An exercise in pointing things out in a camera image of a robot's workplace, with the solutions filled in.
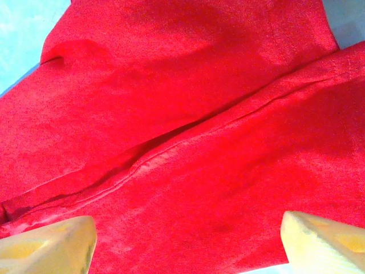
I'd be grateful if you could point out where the red t-shirt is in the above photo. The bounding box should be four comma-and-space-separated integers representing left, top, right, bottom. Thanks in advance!
0, 0, 365, 274

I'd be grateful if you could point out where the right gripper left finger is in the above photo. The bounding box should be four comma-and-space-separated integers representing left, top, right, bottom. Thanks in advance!
0, 216, 98, 274

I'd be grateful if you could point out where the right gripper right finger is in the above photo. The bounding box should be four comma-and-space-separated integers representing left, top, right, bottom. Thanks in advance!
281, 210, 365, 274

